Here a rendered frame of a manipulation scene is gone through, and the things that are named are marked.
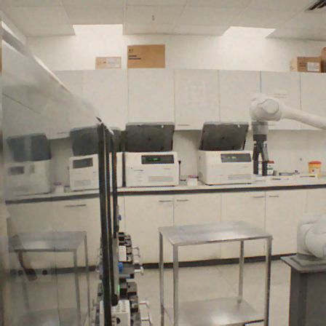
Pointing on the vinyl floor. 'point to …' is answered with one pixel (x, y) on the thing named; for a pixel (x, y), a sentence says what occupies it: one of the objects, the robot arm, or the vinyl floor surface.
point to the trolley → (183, 236)
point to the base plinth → (211, 262)
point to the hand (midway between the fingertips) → (260, 172)
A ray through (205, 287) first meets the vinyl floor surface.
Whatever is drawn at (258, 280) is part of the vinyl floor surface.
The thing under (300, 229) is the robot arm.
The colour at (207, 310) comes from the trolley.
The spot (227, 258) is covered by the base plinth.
